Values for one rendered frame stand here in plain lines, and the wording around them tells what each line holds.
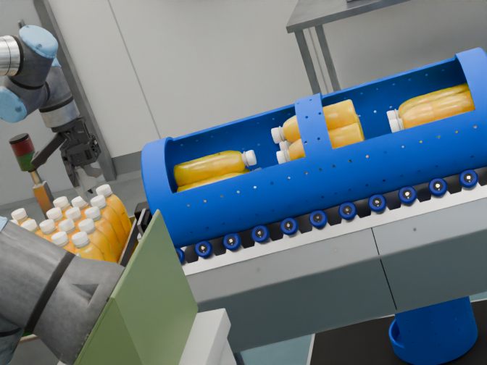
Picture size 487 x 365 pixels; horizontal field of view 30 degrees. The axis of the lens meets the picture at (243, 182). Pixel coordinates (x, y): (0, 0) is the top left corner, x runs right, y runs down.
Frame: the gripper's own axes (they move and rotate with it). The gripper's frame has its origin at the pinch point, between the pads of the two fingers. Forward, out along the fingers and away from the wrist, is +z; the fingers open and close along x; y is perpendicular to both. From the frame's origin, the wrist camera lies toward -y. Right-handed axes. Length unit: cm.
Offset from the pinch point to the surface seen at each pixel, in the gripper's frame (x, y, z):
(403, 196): -10, 78, 19
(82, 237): -16.7, 1.3, 4.8
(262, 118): 10.2, 48.8, -3.1
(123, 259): -5.1, 4.5, 18.5
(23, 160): 33.8, -26.3, -3.8
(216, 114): 338, -23, 89
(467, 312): 42, 88, 89
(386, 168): -13, 76, 10
